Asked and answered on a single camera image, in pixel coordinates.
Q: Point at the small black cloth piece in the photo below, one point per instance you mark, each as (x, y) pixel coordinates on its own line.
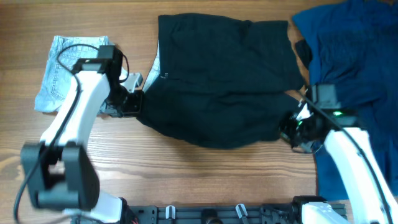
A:
(304, 52)

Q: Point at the black shorts garment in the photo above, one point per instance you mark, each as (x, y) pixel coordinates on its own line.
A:
(223, 83)

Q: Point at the black mounting rail base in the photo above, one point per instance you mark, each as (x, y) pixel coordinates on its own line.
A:
(263, 214)

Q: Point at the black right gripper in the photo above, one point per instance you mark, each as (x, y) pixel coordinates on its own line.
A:
(284, 127)

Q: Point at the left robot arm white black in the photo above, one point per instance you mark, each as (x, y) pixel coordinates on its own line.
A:
(58, 172)

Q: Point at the blue garment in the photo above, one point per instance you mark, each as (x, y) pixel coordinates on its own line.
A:
(354, 47)

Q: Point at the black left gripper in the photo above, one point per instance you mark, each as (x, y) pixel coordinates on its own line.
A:
(135, 109)

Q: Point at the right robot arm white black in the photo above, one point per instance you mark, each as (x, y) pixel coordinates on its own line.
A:
(321, 117)

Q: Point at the folded light blue jeans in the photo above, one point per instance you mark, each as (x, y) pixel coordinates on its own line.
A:
(63, 54)

